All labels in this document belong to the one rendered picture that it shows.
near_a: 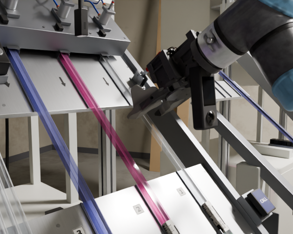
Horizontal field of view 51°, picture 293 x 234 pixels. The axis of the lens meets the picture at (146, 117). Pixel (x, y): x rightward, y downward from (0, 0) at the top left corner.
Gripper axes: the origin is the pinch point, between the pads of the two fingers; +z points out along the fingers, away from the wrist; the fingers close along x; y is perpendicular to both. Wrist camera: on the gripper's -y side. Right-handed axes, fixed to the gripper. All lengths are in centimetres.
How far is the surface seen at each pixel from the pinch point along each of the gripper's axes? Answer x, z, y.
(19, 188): 0, 75, 9
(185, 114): -227, 152, 62
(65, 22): 11.2, -0.1, 23.8
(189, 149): -7.9, -0.5, -9.4
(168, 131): -7.9, 2.7, -3.3
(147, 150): -241, 243, 56
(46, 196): -3, 62, 1
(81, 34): 16.9, -9.5, 12.3
